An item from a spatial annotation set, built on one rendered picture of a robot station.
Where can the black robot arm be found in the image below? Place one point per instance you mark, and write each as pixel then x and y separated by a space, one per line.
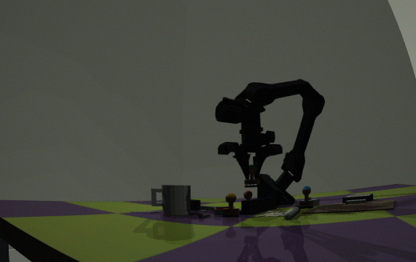
pixel 241 111

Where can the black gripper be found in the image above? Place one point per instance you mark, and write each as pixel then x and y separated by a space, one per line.
pixel 241 151

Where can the dark grey mug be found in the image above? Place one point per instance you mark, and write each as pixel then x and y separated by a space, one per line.
pixel 175 199

